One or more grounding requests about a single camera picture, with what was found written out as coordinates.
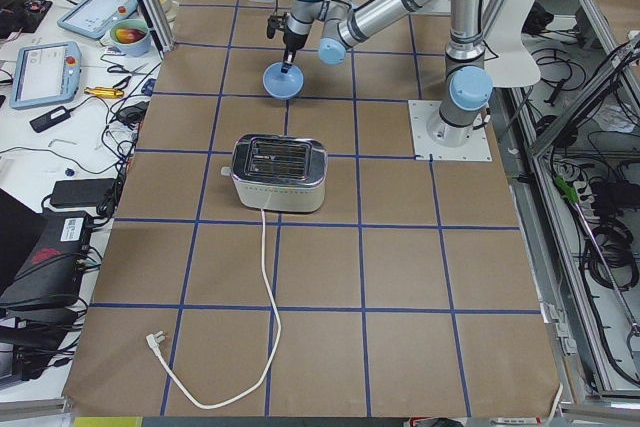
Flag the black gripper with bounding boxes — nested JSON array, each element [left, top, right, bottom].
[[266, 11, 308, 74]]

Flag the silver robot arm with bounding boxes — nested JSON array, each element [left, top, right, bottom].
[[266, 0, 485, 77]]

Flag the blue bowl with fruit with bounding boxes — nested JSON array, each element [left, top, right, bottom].
[[109, 19, 151, 57]]

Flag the cream silver toaster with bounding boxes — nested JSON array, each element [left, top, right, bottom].
[[221, 134, 328, 213]]

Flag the scissors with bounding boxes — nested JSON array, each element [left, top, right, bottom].
[[107, 63, 147, 75]]

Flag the yellow orange tool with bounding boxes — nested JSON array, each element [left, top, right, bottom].
[[84, 87, 125, 99]]

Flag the white chair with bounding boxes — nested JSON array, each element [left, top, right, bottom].
[[483, 0, 541, 88]]

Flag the black power adapter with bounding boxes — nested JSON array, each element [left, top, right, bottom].
[[49, 178, 114, 208]]

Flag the blue teach pendant tablet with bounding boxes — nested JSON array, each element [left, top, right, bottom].
[[9, 41, 82, 109]]

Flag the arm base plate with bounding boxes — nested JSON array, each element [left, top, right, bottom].
[[408, 100, 492, 162]]

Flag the white toaster power cord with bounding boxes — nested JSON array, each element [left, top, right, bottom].
[[145, 208, 283, 410]]

